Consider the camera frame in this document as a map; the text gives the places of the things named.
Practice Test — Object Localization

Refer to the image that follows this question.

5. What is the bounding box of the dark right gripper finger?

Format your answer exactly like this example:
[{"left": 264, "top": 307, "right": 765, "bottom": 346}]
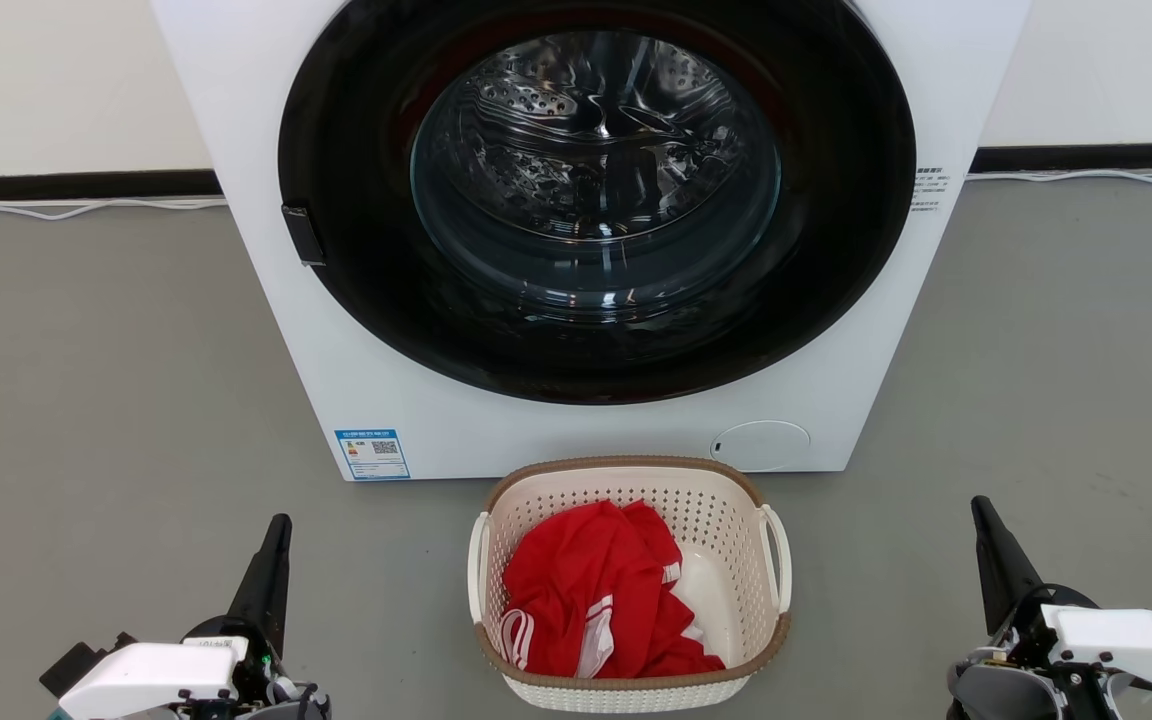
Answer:
[
  {"left": 980, "top": 496, "right": 1045, "bottom": 613},
  {"left": 970, "top": 496, "right": 1022, "bottom": 635}
]

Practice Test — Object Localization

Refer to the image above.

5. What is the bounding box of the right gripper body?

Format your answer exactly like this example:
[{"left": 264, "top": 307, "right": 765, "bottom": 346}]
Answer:
[{"left": 944, "top": 583, "right": 1122, "bottom": 720}]

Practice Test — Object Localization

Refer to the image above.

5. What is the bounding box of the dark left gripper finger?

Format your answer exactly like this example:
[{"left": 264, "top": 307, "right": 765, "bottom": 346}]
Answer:
[
  {"left": 261, "top": 513, "right": 294, "bottom": 656},
  {"left": 226, "top": 514, "right": 283, "bottom": 641}
]

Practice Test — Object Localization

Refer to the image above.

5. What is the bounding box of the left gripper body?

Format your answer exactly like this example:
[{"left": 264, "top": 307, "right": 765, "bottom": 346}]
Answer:
[{"left": 181, "top": 615, "right": 333, "bottom": 720}]

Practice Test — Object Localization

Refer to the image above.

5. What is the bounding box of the cream perforated laundry basket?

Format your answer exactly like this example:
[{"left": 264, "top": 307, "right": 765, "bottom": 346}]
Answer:
[{"left": 466, "top": 456, "right": 794, "bottom": 713}]

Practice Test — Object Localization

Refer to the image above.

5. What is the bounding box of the blue energy label sticker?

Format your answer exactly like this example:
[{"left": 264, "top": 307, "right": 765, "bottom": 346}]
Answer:
[{"left": 334, "top": 429, "right": 411, "bottom": 481}]

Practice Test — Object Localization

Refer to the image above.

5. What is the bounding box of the round white filter cover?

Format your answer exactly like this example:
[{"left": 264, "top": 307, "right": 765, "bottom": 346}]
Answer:
[{"left": 711, "top": 420, "right": 812, "bottom": 473}]

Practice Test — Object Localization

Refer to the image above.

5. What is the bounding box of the white front-loading washing machine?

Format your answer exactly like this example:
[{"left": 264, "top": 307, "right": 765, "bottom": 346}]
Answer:
[{"left": 151, "top": 0, "right": 1032, "bottom": 483}]

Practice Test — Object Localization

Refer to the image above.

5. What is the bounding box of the red garment with white stripes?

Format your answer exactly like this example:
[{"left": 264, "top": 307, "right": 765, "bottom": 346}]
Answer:
[{"left": 499, "top": 500, "right": 727, "bottom": 681}]

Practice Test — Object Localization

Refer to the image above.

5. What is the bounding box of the black round washer door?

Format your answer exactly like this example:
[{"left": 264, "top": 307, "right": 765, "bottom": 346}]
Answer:
[{"left": 278, "top": 0, "right": 917, "bottom": 406}]

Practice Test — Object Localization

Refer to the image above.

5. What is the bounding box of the black washer door handle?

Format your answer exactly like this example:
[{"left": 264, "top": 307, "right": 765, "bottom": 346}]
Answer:
[{"left": 281, "top": 205, "right": 327, "bottom": 267}]

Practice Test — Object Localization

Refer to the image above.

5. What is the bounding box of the white floor cable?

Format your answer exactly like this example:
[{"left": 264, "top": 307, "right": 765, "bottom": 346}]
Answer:
[
  {"left": 966, "top": 167, "right": 1152, "bottom": 190},
  {"left": 0, "top": 196, "right": 229, "bottom": 222}
]

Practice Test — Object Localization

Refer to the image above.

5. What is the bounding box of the white cable along wall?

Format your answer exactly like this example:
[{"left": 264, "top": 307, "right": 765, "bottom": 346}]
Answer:
[{"left": 0, "top": 143, "right": 1152, "bottom": 201}]

